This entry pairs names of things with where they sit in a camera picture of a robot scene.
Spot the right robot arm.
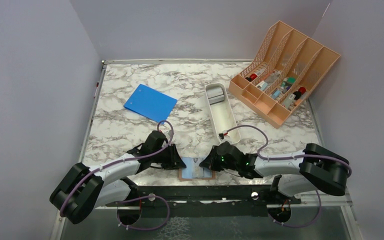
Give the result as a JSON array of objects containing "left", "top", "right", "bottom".
[{"left": 199, "top": 142, "right": 352, "bottom": 204}]

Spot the white oblong plastic tray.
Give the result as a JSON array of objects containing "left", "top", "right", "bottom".
[{"left": 204, "top": 83, "right": 241, "bottom": 145}]

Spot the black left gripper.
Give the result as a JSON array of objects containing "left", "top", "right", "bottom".
[{"left": 151, "top": 143, "right": 187, "bottom": 170}]

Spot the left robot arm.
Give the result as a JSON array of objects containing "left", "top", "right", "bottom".
[{"left": 49, "top": 130, "right": 187, "bottom": 224}]

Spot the blue folder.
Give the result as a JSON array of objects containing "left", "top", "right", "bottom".
[{"left": 124, "top": 84, "right": 178, "bottom": 123}]

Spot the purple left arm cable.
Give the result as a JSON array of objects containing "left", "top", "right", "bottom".
[{"left": 59, "top": 120, "right": 175, "bottom": 218}]

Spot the orange desk organizer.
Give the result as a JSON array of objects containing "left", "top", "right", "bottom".
[{"left": 228, "top": 21, "right": 341, "bottom": 129}]

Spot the tan leather card holder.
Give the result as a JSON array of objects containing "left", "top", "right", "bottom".
[{"left": 178, "top": 157, "right": 216, "bottom": 181}]

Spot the green cap bottle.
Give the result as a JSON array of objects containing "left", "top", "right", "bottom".
[{"left": 282, "top": 77, "right": 296, "bottom": 88}]

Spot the white VIP diamond card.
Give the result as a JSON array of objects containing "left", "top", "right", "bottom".
[{"left": 192, "top": 157, "right": 212, "bottom": 179}]

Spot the red cap bottle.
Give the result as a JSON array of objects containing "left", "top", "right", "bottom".
[{"left": 293, "top": 86, "right": 307, "bottom": 100}]

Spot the black mounting rail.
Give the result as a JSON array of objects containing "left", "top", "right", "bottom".
[{"left": 105, "top": 183, "right": 302, "bottom": 211}]

